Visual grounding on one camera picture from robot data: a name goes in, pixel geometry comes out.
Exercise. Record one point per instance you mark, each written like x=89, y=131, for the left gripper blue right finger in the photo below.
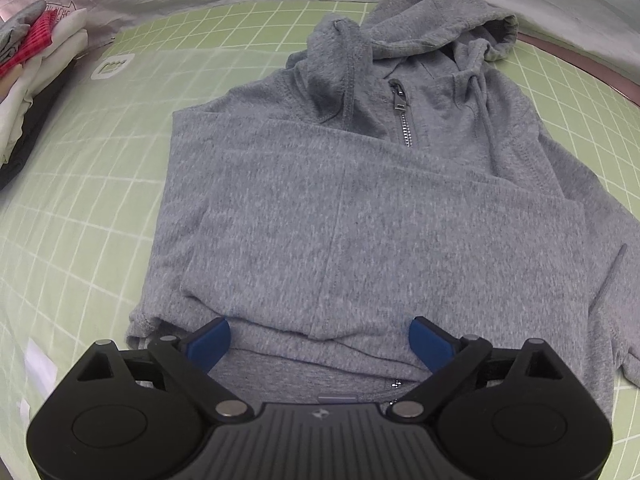
x=453, y=363

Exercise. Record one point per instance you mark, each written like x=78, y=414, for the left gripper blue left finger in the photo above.
x=187, y=361

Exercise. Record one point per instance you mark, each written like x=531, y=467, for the green grid-pattern mat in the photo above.
x=77, y=223

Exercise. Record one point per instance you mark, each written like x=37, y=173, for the stack of folded clothes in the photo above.
x=39, y=47

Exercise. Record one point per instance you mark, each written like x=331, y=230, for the grey zip-up hoodie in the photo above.
x=388, y=171

